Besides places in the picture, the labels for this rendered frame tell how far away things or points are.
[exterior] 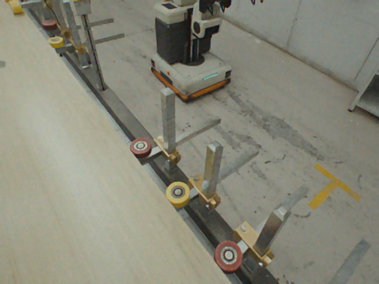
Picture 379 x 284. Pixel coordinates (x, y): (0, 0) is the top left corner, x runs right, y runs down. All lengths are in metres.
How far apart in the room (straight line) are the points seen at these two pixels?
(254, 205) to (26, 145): 1.42
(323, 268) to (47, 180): 1.59
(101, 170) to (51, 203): 0.17
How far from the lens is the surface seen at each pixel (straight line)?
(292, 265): 1.86
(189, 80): 2.42
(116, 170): 0.97
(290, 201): 1.00
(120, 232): 0.85
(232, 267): 0.80
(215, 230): 1.06
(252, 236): 0.89
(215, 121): 1.21
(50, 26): 2.01
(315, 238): 1.99
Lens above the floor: 1.67
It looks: 44 degrees down
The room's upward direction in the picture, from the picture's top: 7 degrees clockwise
